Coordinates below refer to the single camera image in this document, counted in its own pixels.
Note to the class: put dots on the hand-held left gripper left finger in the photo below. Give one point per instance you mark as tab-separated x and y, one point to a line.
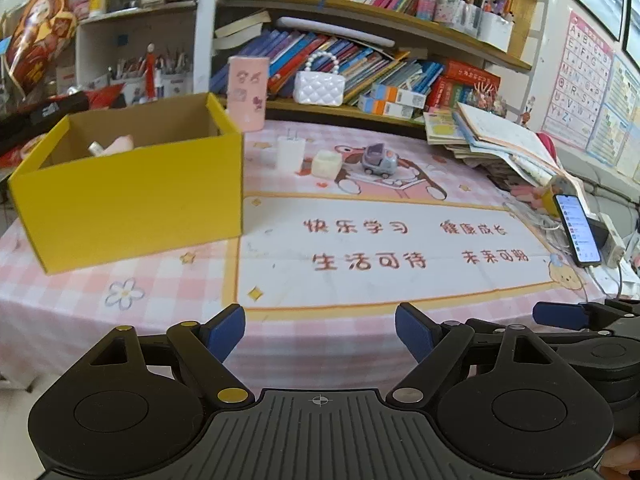
227	332

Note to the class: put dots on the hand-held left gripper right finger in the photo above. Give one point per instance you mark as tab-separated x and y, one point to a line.
415	332

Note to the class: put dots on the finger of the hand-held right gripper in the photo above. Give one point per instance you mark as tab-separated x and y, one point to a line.
557	316

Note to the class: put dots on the yellow cardboard box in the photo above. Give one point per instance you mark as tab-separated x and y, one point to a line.
135	210

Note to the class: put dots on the pink plush pig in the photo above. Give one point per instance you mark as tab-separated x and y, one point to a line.
120	143

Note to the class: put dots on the pink checkered table mat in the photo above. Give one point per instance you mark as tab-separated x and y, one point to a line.
350	280

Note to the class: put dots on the smartphone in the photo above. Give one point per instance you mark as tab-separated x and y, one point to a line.
577	230

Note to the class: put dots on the black phone stand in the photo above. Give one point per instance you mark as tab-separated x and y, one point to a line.
600	237

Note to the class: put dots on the pink toy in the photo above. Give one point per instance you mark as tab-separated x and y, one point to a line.
530	196

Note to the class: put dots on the grey sofa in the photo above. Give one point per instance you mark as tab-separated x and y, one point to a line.
610	195

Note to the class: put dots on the grey toy car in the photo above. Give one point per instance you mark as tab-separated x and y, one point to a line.
380	160

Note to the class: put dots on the cream square box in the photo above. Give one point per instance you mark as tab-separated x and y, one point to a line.
327	166

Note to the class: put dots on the white plug charger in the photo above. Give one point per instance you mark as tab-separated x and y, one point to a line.
290	155

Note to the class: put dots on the reindeer figurine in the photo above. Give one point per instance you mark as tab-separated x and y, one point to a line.
527	114

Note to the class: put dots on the stack of books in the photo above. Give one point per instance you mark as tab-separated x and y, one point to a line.
445	127

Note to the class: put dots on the orange and blue box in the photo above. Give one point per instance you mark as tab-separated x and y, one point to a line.
385	106
400	94

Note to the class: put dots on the glittery hair accessory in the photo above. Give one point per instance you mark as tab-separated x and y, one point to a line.
487	96

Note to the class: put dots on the pink sticker tumbler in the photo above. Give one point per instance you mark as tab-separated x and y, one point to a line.
247	95

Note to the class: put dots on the red dictionary box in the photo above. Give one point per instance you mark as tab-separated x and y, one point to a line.
465	80

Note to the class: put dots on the pen holders with pens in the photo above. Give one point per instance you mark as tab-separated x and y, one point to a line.
170	77

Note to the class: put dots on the red packet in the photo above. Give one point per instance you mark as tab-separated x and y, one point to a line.
100	96

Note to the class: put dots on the row of slanted books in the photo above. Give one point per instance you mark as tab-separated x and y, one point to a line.
370	65

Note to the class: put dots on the black box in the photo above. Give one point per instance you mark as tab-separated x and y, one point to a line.
45	112

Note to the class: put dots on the white pen organizer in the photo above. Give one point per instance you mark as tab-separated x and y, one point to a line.
492	30

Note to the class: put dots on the lying thick books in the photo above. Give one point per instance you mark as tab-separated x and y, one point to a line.
240	30

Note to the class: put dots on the white paper roll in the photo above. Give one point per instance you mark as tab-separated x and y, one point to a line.
340	29

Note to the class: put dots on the white shelf unit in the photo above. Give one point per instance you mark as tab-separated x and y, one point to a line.
115	35

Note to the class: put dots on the wooden bookshelf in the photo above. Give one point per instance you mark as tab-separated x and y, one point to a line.
340	10

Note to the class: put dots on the red and gold foil bag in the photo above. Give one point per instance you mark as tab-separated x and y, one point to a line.
40	35

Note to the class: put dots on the blue chart wall poster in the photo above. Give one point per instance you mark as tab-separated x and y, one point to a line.
617	120

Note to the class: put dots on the pink alphabet wall poster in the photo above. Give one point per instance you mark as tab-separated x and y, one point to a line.
575	80

